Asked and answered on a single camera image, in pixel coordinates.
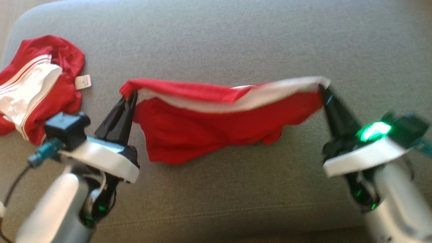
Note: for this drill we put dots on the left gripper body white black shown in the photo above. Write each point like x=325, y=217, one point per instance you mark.
x=104, y=158

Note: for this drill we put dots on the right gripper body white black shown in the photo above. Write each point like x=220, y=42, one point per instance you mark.
x=361, y=157

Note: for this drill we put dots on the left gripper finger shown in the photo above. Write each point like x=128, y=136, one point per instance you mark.
x=113, y=123
x=126, y=125

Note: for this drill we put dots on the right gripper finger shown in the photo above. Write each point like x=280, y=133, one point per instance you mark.
x=332, y=121
x=344, y=113

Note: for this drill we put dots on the red shirt with white stripes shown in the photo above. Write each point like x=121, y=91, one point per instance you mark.
x=37, y=84

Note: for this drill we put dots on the plain red shorts white waistband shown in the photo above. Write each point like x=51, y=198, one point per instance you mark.
x=216, y=121

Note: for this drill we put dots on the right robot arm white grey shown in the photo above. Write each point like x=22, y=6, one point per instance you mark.
x=398, y=199

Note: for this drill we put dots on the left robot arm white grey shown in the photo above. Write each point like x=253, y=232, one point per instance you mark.
x=54, y=206

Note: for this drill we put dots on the grey sofa seat cushion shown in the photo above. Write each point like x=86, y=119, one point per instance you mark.
x=219, y=202

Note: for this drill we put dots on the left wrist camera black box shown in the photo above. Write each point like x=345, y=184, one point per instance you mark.
x=67, y=130

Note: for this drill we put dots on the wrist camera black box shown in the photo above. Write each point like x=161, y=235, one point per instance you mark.
x=410, y=128
x=67, y=130

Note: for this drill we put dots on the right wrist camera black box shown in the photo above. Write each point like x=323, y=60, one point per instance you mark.
x=410, y=128

